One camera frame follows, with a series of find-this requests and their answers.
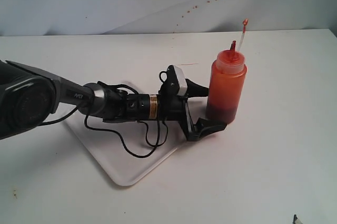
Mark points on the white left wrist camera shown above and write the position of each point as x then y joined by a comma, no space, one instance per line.
177,83

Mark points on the dark object at table corner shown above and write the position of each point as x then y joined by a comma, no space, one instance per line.
296,220

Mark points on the white rectangular plastic tray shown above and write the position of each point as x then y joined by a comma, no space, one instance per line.
127,152

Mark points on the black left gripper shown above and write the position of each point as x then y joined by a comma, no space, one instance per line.
164,107

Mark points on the red sauce squeeze bottle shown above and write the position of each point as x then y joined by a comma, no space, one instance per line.
228,74

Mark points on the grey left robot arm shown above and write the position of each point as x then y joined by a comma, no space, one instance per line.
29,95

